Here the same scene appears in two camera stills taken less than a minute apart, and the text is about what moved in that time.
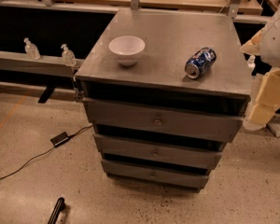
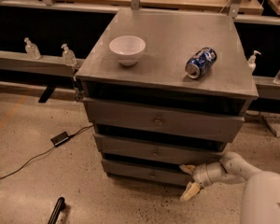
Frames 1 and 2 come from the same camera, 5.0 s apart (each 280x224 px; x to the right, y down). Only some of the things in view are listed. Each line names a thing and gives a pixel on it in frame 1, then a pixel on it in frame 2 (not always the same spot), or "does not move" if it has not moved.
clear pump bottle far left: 32,51 does not move
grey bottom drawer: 159,174 does not move
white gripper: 276,47 -> 205,175
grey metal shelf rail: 45,64 does not move
